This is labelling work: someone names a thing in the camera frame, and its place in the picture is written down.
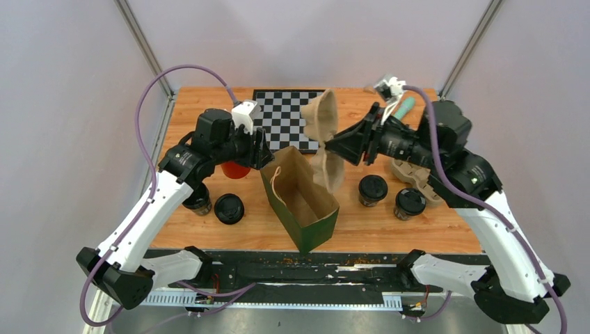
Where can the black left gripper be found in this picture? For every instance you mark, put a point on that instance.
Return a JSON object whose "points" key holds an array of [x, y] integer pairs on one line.
{"points": [[259, 156]]}

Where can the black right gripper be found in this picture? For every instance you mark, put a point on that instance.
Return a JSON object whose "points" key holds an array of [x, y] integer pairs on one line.
{"points": [[351, 143]]}

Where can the single cardboard cup carrier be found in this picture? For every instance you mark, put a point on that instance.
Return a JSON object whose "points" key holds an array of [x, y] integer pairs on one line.
{"points": [[321, 123]]}

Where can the black cup lid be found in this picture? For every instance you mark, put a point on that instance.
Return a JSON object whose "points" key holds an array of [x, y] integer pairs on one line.
{"points": [[411, 201], [373, 188]]}

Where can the green paper bag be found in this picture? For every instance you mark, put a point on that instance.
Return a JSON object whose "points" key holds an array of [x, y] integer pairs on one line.
{"points": [[307, 211]]}

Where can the clear brown plastic cup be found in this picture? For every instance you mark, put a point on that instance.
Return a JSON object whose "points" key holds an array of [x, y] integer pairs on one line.
{"points": [[401, 214]]}

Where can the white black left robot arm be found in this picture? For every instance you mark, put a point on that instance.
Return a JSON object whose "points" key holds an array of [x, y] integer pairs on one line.
{"points": [[118, 266]]}

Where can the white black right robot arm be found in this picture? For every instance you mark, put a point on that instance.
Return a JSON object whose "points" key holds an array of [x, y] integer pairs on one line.
{"points": [[510, 289]]}

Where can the red straw holder cup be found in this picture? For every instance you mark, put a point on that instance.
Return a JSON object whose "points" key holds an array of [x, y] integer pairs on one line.
{"points": [[234, 170]]}

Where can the black white chessboard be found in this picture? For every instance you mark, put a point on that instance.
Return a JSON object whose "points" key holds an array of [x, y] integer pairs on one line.
{"points": [[281, 119]]}

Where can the black lid stack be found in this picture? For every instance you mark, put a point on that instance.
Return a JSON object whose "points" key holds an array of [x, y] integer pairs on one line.
{"points": [[229, 209]]}

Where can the cardboard cup carrier tray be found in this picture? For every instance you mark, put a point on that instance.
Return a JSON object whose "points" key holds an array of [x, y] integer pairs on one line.
{"points": [[417, 177]]}

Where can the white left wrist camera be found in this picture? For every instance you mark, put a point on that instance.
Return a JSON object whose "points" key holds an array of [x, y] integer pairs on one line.
{"points": [[243, 115]]}

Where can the mint green handle tool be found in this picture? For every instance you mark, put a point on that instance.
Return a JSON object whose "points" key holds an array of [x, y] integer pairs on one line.
{"points": [[404, 108]]}

